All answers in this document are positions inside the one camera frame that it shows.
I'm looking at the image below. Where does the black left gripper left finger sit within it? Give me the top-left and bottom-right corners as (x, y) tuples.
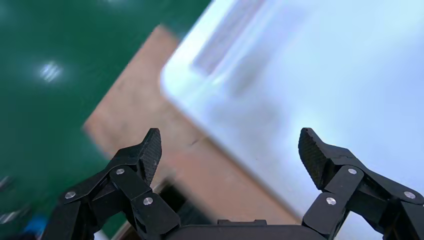
(41, 128), (181, 240)

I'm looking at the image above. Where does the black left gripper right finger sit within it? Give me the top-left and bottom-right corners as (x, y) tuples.
(298, 127), (424, 240)

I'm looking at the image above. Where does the blue shoe cover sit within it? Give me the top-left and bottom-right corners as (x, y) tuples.
(23, 214), (48, 237)

